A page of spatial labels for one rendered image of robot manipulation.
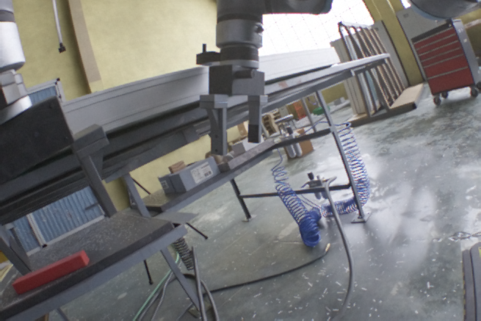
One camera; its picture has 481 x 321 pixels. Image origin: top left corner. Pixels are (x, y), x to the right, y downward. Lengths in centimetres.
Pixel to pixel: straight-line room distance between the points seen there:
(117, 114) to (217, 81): 18
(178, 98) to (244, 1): 22
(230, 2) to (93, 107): 30
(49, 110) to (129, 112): 22
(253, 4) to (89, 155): 36
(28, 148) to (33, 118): 3
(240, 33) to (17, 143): 37
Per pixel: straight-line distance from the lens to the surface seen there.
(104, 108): 44
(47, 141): 26
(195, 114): 52
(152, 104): 47
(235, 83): 42
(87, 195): 690
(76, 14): 843
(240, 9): 46
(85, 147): 28
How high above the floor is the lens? 79
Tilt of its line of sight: 3 degrees down
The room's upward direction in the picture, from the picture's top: 23 degrees counter-clockwise
